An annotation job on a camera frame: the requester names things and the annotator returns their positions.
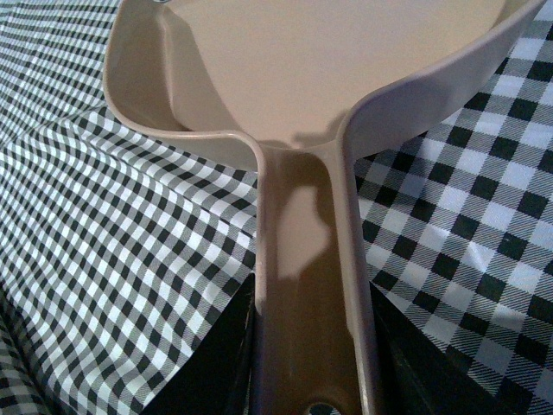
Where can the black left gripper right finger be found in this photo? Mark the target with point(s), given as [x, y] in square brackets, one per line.
[434, 366]

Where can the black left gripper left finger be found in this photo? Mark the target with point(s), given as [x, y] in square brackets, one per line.
[216, 378]

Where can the beige plastic dustpan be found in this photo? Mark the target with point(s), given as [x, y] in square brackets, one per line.
[298, 91]

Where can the black white gingham tablecloth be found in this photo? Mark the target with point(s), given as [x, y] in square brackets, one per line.
[119, 254]

